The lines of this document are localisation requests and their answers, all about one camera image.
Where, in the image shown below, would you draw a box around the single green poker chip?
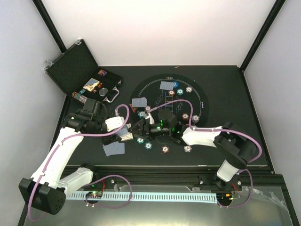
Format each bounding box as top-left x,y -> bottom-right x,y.
137,138 -> 144,144

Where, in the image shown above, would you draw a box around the card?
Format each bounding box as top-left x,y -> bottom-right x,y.
103,142 -> 125,157
159,81 -> 174,91
131,97 -> 147,108

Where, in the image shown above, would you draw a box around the brown poker chip stack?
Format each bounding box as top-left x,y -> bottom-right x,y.
161,145 -> 169,153

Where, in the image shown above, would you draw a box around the blue white poker chip stack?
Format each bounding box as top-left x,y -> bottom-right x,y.
183,145 -> 192,153

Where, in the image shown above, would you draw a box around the blue white chip mat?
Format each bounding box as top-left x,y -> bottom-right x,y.
185,87 -> 193,93
191,115 -> 199,123

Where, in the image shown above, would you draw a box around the chips row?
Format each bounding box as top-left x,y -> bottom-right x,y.
71,92 -> 87,104

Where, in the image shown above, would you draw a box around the blue round button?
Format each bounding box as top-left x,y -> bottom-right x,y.
173,81 -> 179,88

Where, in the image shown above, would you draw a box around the blue white chip mat top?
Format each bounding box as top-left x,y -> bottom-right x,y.
185,87 -> 193,93

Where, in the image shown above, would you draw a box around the blue patterned card deck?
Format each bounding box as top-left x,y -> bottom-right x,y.
116,123 -> 131,137

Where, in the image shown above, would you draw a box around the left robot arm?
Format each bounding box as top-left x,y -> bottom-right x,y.
18,99 -> 130,215

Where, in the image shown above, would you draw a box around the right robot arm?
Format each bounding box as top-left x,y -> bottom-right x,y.
129,109 -> 258,191

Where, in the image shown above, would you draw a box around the playing card deck box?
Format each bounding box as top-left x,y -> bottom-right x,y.
120,132 -> 133,142

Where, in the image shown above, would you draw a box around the round black poker mat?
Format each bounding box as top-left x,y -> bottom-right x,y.
129,73 -> 209,142

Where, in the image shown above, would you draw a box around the silver dealer button in case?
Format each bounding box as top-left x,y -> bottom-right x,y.
99,88 -> 108,97

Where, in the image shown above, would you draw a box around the red dice in case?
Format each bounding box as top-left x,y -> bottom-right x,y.
93,82 -> 103,93

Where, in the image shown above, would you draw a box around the card deck in case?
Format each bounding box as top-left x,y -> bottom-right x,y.
83,78 -> 100,92

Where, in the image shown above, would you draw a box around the purple chips in case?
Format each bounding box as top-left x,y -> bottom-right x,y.
97,69 -> 107,76

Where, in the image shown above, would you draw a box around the black poker case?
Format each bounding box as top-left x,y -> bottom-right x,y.
44,39 -> 123,103

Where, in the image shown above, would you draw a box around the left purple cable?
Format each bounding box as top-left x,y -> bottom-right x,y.
27,105 -> 132,222

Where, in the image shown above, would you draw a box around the purple cable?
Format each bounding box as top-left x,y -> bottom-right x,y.
27,105 -> 132,222
150,98 -> 263,210

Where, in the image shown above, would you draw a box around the black aluminium rail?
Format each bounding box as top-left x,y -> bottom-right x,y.
93,166 -> 219,186

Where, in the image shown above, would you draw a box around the white slotted cable duct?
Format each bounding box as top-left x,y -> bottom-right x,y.
66,191 -> 217,204

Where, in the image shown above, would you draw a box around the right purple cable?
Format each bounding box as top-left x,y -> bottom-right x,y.
150,98 -> 263,210

